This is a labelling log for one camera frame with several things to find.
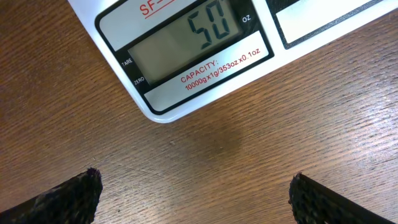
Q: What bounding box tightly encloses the white digital kitchen scale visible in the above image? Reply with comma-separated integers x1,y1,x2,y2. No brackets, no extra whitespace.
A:
69,0,397,123

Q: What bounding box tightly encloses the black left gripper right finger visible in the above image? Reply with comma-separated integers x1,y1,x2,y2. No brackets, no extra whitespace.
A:
289,173,393,224

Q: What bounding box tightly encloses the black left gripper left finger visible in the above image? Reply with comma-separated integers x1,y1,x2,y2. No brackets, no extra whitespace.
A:
1,168,103,224

